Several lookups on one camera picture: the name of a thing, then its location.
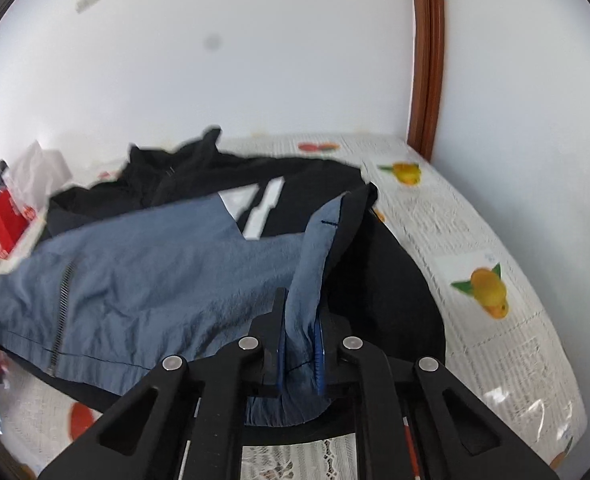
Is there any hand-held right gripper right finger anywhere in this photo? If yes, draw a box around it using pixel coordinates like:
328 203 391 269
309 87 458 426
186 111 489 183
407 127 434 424
315 305 560 480

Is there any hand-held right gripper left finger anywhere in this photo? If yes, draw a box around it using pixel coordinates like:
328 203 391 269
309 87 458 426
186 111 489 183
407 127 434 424
38 287 290 480

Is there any black white blue jacket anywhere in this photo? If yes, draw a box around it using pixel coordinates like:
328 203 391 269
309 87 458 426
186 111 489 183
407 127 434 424
0 127 447 445

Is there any fruit printed tablecloth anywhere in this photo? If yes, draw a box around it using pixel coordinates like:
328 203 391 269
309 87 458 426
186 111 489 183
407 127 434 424
0 132 588 480

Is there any white plastic bag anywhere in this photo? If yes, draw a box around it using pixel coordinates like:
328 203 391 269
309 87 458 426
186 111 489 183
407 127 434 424
4 140 74 213

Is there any red paper shopping bag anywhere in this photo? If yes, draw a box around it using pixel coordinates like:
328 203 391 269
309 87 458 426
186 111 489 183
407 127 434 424
0 189 40 262

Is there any brown wooden door frame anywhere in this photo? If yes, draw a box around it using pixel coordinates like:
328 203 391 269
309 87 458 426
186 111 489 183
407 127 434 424
406 0 446 162

